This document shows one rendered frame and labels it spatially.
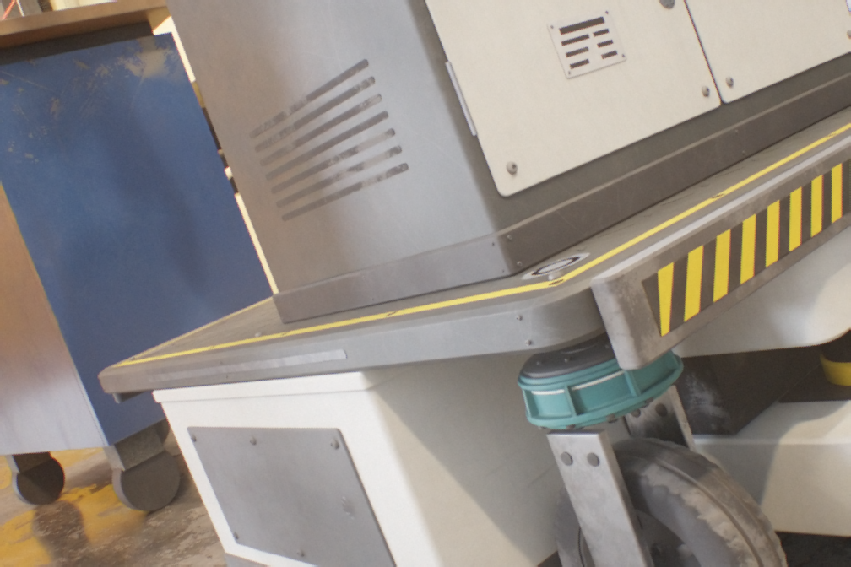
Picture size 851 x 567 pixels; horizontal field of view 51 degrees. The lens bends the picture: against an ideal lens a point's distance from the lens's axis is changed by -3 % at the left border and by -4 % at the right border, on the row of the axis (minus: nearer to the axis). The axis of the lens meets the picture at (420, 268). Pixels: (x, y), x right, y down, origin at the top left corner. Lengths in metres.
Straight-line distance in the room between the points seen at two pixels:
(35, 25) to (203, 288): 0.59
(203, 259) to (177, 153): 0.22
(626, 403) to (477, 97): 0.22
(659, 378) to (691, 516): 0.09
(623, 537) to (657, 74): 0.35
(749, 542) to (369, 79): 0.39
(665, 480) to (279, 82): 0.42
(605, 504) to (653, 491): 0.03
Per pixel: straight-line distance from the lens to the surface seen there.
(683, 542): 0.64
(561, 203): 0.63
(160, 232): 1.87
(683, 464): 0.62
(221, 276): 1.91
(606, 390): 0.59
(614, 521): 0.63
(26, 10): 3.98
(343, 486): 0.75
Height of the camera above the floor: 0.40
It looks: 5 degrees down
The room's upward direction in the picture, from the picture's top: 21 degrees counter-clockwise
